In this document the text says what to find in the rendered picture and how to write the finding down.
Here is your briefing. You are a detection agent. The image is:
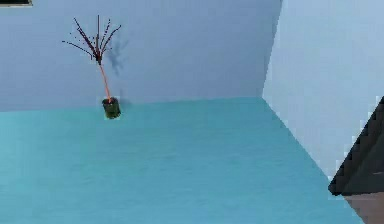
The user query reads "dark grey room door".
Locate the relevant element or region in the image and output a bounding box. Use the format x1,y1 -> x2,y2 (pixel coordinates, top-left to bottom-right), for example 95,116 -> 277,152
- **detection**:
327,95 -> 384,197

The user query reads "dark framed picture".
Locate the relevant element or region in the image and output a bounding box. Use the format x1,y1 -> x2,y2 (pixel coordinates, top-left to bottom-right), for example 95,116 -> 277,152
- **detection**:
0,0 -> 34,8

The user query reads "house plant in green pot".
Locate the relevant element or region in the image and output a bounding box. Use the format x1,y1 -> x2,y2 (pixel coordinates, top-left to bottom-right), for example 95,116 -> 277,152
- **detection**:
61,14 -> 123,121

